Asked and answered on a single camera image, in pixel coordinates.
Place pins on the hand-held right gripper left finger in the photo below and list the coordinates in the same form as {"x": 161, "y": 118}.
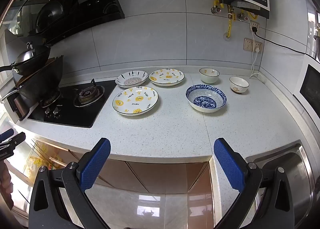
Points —
{"x": 96, "y": 164}

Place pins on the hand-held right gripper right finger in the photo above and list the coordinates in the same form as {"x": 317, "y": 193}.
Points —
{"x": 228, "y": 166}

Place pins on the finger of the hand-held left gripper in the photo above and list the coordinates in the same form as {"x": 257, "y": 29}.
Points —
{"x": 16, "y": 139}
{"x": 6, "y": 134}

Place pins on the blue patterned bowl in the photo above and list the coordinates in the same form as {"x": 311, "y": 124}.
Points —
{"x": 206, "y": 99}

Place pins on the large yellow bear plate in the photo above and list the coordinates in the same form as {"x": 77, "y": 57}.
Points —
{"x": 135, "y": 100}

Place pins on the white bowl with brown rim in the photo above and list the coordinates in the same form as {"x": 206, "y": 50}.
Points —
{"x": 239, "y": 85}

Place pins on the striped white plate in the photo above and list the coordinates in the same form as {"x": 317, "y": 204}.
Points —
{"x": 131, "y": 79}

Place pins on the small yellow bear plate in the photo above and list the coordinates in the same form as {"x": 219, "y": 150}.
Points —
{"x": 166, "y": 76}

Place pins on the person's left hand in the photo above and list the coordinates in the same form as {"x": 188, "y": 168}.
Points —
{"x": 5, "y": 179}

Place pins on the glass front cabinet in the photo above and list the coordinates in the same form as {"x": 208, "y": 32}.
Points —
{"x": 42, "y": 151}

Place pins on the dark brown block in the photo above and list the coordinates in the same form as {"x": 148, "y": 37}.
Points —
{"x": 20, "y": 108}

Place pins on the stove knobs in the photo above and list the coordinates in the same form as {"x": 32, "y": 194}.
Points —
{"x": 52, "y": 113}

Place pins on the black gas stove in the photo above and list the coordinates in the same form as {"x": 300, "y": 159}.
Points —
{"x": 75, "y": 118}

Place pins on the gas burner under wok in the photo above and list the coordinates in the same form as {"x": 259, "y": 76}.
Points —
{"x": 51, "y": 100}

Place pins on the brown cabinet doors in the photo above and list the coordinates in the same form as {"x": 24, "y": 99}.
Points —
{"x": 150, "y": 176}

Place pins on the large black wok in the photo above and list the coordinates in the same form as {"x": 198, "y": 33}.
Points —
{"x": 42, "y": 81}

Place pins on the steel sink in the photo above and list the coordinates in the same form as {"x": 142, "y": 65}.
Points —
{"x": 295, "y": 169}

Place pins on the bare gas burner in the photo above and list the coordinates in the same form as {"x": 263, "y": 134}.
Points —
{"x": 87, "y": 94}

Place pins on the black wok with lid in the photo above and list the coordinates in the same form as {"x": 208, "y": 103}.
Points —
{"x": 31, "y": 58}

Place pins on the white bowl with yellow print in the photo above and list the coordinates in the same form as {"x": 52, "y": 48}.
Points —
{"x": 209, "y": 76}

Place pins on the white microwave oven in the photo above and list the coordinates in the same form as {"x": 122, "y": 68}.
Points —
{"x": 310, "y": 89}

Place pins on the white plug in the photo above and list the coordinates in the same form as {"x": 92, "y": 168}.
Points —
{"x": 257, "y": 49}

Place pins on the metal water valve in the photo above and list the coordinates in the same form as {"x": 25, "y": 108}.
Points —
{"x": 216, "y": 10}
{"x": 242, "y": 16}

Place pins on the black range hood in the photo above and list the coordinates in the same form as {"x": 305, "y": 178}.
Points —
{"x": 100, "y": 7}

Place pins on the double wall outlet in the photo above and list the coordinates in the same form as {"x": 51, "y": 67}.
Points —
{"x": 250, "y": 44}

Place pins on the single wall outlet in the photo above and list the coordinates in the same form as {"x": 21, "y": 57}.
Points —
{"x": 253, "y": 24}

